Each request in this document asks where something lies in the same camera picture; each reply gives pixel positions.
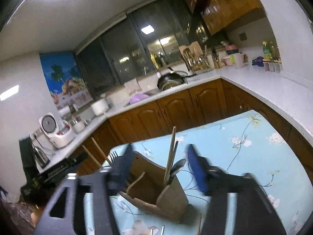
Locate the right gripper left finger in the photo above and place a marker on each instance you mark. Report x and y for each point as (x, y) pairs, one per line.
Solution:
(120, 170)

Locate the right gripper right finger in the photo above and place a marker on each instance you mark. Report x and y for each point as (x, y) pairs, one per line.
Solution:
(205, 175)

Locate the wooden chopstick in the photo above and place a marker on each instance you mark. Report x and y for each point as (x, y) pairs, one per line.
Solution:
(99, 153)
(92, 157)

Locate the metal fork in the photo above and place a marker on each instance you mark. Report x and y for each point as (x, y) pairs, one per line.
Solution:
(112, 156)

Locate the metal spoon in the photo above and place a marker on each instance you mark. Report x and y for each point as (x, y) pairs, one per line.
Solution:
(177, 167)

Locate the dark kitchen window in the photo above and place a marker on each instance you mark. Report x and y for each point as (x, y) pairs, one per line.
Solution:
(128, 49)

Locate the steel electric kettle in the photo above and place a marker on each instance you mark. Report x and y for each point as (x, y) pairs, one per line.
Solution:
(40, 157)

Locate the wooden utensil holder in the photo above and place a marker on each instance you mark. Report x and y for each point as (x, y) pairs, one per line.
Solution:
(148, 193)

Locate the long wooden spoon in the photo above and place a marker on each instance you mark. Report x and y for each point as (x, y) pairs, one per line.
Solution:
(169, 156)

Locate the white rice cooker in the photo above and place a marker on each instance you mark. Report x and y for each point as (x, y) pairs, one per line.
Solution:
(59, 135)

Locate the small white cooker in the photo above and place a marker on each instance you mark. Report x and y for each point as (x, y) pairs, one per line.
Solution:
(77, 124)

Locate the wooden lower cabinets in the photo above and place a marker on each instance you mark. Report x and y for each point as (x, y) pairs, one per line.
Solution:
(186, 109)

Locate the wooden cabinets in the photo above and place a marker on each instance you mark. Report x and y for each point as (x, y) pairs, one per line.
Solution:
(186, 109)
(218, 14)

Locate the white round pot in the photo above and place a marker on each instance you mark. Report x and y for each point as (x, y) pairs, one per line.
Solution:
(100, 107)

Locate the purple cutting mat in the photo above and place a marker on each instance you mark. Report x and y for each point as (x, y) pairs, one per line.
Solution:
(138, 97)

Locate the black wok pan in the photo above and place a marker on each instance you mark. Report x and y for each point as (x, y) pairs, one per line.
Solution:
(175, 77)

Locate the countertop utensil rack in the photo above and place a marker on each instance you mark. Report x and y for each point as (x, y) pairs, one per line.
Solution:
(194, 57)

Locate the tropical beach poster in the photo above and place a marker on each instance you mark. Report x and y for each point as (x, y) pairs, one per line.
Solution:
(64, 80)

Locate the pastel stacked bowls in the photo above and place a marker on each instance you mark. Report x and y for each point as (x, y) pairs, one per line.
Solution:
(234, 58)

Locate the green yellow bottle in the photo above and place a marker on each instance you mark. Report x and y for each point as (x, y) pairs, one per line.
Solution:
(267, 51)

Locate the wooden upper cabinets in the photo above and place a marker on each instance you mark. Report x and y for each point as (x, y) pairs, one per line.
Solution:
(218, 14)

